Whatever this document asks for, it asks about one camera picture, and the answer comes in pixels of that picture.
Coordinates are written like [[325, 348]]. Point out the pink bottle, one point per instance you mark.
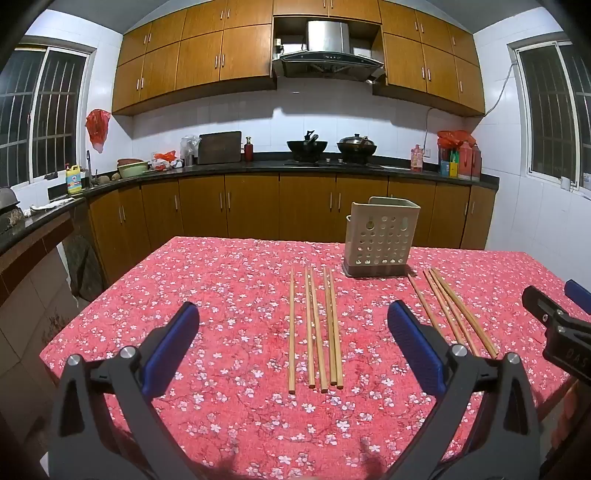
[[417, 159]]

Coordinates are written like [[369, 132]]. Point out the red bottle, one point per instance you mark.
[[250, 151]]

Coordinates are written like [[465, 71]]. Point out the barred window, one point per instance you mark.
[[549, 115], [55, 115]]

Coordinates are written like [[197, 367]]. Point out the beige perforated chopstick holder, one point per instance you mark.
[[378, 240]]

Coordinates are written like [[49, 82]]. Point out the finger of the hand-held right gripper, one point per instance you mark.
[[579, 295], [540, 302]]

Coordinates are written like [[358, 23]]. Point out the wok with metal lid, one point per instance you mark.
[[356, 144]]

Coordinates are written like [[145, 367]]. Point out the clear plastic bag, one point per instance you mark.
[[190, 147]]

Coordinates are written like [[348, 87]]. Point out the white cup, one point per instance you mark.
[[564, 183]]

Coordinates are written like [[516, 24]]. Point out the hanging red plastic bag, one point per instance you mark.
[[98, 127]]

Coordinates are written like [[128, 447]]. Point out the steel range hood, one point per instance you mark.
[[328, 39]]

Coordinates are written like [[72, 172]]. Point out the black kitchen countertop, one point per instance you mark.
[[258, 167]]

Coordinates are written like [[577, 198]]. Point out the kitchen faucet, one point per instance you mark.
[[88, 166]]

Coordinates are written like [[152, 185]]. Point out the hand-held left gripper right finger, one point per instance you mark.
[[415, 346]]

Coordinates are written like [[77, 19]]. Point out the green plastic basin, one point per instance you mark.
[[133, 170]]

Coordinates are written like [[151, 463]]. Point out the red gift box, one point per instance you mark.
[[471, 161]]

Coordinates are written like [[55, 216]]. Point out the colourful box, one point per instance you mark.
[[449, 164]]

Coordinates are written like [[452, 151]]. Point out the black wok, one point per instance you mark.
[[307, 147]]

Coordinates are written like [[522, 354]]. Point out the brown bowl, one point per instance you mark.
[[129, 161]]

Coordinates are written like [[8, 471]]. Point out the red floral tablecloth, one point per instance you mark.
[[231, 300]]

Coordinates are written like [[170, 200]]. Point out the dark wooden cutting board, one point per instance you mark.
[[219, 147]]

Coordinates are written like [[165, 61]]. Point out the metal pot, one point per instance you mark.
[[8, 198]]

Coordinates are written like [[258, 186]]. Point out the small wooden wall cabinet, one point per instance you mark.
[[323, 5]]

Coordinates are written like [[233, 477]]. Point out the wooden base cabinets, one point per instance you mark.
[[304, 207]]

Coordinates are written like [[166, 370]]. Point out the red and white plastic bag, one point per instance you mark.
[[165, 161]]

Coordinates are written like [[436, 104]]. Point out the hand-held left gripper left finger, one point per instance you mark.
[[173, 341]]

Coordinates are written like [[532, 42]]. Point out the black gas stove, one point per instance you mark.
[[332, 164]]

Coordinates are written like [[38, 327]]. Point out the yellow detergent bottle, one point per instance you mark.
[[74, 181]]

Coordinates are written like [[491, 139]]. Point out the white cloth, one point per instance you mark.
[[48, 206]]

